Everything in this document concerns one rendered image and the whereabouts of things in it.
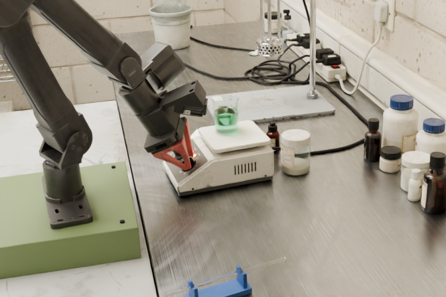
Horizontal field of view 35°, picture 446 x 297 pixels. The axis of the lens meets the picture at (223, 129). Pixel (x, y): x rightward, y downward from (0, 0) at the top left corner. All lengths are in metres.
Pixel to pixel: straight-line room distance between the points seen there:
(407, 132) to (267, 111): 0.40
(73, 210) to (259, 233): 0.32
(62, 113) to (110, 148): 0.43
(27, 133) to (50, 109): 0.57
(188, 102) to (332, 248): 0.36
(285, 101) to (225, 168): 0.48
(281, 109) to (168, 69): 0.52
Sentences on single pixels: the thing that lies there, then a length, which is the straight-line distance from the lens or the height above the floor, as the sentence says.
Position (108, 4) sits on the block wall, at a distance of 3.73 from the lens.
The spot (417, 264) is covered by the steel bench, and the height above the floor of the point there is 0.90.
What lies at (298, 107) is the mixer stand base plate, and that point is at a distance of 1.76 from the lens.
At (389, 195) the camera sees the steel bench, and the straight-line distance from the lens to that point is 1.38.
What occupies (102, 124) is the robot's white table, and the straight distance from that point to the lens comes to 1.75.
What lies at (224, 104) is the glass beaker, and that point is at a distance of 1.38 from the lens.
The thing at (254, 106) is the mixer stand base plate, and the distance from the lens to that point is 1.77.
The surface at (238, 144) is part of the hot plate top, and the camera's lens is 1.37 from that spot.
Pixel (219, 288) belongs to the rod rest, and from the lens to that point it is 1.10.
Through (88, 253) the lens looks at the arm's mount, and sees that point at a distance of 1.19.
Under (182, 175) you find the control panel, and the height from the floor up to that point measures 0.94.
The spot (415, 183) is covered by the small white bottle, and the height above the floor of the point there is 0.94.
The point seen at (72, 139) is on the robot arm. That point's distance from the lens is 1.21.
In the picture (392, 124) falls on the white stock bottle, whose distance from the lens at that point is 1.48.
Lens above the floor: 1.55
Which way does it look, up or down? 23 degrees down
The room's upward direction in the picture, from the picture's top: 3 degrees counter-clockwise
